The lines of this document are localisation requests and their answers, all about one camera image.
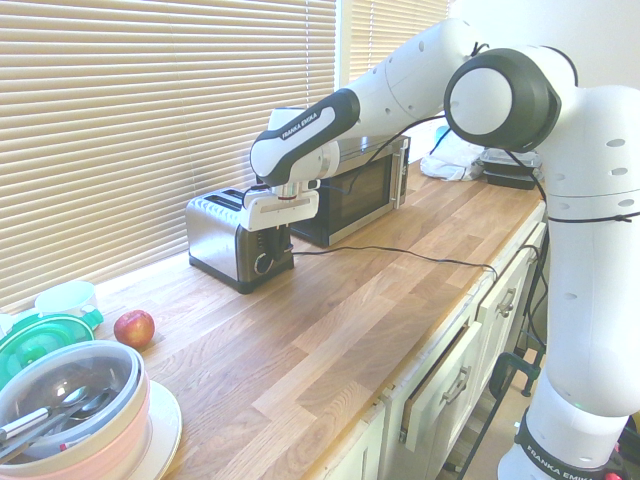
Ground stacked bowls with utensils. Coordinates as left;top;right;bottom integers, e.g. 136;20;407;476
0;357;152;480

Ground white open drawer front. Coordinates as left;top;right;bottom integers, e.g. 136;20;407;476
401;319;485;452

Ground narrow beige window blind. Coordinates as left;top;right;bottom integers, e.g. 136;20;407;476
346;0;452;85

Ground stainless steel dishwasher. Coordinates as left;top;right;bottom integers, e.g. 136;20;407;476
519;242;551;352

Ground green plastic container lid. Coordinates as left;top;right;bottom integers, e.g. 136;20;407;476
0;306;105;372

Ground white crumpled cloth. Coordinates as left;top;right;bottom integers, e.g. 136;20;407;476
419;131;489;183

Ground white plate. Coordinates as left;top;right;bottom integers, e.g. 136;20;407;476
130;378;184;480

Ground black toaster power cable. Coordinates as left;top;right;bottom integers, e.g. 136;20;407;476
291;244;500;282

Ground black clear-lid food container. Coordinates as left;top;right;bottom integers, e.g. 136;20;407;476
478;146;544;174
482;168;545;192

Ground wide beige window blind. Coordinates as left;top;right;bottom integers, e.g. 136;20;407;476
0;0;338;316

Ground metal spoon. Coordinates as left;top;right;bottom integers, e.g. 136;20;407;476
48;386;115;422

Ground black hanging cable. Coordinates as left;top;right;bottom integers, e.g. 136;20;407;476
521;243;550;324

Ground white ceramic cup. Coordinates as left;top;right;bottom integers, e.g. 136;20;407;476
33;280;98;319

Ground black steel microwave oven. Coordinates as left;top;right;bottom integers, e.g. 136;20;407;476
253;133;413;248

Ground silver handled knife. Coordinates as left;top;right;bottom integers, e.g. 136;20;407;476
0;406;54;442

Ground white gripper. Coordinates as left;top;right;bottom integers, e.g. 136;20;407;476
242;190;321;264

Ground red apple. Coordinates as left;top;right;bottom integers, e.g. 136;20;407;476
112;309;157;350

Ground clear glass bowl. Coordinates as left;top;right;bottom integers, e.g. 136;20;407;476
0;339;147;464

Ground stainless steel two-slot toaster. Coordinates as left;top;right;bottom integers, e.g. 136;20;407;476
184;187;297;296

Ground green metal clamp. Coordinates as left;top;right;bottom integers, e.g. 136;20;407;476
488;349;545;397

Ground white kitchen cabinet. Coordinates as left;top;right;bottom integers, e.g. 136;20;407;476
299;199;559;480

